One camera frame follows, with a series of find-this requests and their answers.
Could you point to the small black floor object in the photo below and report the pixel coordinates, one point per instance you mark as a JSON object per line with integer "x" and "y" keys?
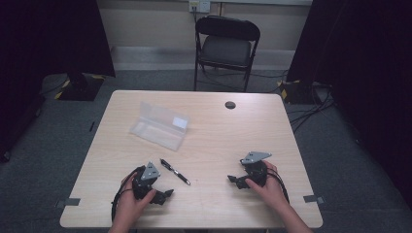
{"x": 92, "y": 126}

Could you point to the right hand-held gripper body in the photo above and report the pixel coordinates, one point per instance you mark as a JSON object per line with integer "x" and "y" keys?
{"x": 256, "y": 170}

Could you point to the black folding chair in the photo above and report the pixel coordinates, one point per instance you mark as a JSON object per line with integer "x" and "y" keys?
{"x": 226, "y": 51}

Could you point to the dark curtain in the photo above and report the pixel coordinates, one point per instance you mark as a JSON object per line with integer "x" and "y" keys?
{"x": 48, "y": 42}
{"x": 362, "y": 64}

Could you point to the black stand base striped tape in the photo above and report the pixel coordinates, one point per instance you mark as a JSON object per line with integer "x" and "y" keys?
{"x": 301, "y": 92}
{"x": 81, "y": 89}

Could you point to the black pen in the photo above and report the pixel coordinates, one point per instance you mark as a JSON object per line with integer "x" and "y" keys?
{"x": 175, "y": 172}

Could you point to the white wall outlet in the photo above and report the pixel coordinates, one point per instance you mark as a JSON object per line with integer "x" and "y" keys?
{"x": 199, "y": 6}

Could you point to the person's right hand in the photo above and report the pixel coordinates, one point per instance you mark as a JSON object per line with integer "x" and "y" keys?
{"x": 270, "y": 191}

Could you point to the clear plastic pencil case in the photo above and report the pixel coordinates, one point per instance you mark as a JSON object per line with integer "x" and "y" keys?
{"x": 160, "y": 126}

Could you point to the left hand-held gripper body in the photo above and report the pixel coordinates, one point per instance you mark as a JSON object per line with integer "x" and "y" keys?
{"x": 146, "y": 181}

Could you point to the grey tape strip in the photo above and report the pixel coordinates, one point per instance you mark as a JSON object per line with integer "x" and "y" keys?
{"x": 68, "y": 202}
{"x": 313, "y": 198}

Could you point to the person's left hand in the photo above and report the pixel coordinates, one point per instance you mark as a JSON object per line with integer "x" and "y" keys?
{"x": 129, "y": 207}

